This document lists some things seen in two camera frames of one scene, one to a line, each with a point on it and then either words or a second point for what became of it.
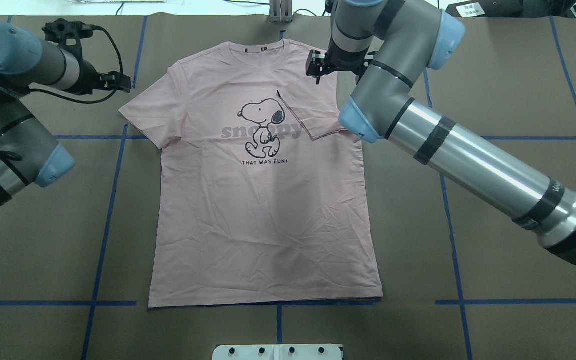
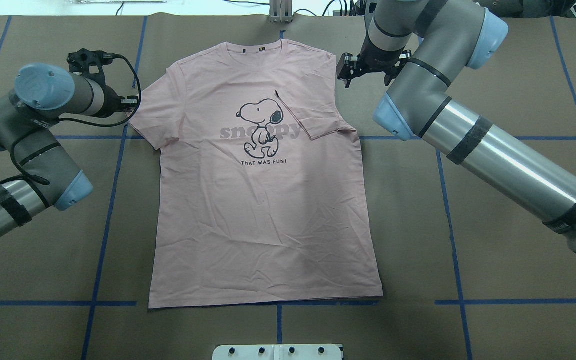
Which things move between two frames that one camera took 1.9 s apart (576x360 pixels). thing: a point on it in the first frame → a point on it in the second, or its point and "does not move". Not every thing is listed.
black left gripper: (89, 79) → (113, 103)
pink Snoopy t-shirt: (262, 196) does not move
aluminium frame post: (281, 11) does not move
